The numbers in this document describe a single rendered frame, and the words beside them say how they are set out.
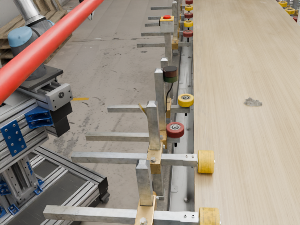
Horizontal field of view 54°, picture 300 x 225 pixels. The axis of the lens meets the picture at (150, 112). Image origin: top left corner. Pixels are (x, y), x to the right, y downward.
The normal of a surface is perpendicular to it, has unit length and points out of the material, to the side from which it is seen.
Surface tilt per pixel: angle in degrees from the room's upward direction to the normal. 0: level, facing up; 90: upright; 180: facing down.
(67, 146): 0
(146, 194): 90
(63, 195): 0
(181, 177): 0
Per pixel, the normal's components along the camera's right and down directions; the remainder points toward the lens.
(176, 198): -0.07, -0.83
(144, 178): -0.11, 0.56
